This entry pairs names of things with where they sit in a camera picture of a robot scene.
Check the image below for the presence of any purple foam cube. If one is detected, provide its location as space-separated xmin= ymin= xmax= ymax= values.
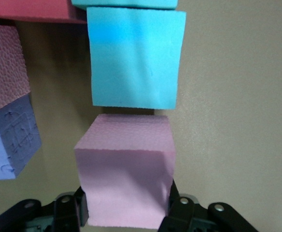
xmin=0 ymin=93 xmax=42 ymax=182

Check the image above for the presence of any pink foam cube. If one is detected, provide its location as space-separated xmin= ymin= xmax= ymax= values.
xmin=0 ymin=23 xmax=31 ymax=113
xmin=73 ymin=114 xmax=176 ymax=230

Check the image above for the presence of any red foam cube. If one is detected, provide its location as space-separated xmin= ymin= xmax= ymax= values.
xmin=0 ymin=0 xmax=88 ymax=24

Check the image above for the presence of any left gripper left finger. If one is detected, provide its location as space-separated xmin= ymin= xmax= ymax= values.
xmin=0 ymin=186 xmax=90 ymax=232

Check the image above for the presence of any blue foam cube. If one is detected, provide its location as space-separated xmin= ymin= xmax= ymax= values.
xmin=86 ymin=6 xmax=187 ymax=111
xmin=70 ymin=0 xmax=179 ymax=10

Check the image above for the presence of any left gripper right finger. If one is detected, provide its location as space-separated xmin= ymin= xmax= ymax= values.
xmin=157 ymin=180 xmax=260 ymax=232

